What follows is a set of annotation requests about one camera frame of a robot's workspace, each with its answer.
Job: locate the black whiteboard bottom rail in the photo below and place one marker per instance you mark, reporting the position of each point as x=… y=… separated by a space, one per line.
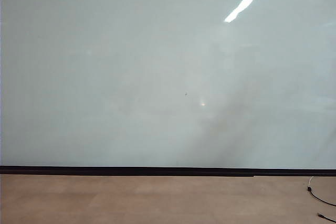
x=131 y=171

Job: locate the large white glass whiteboard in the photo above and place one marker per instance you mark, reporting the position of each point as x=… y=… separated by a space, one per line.
x=105 y=64

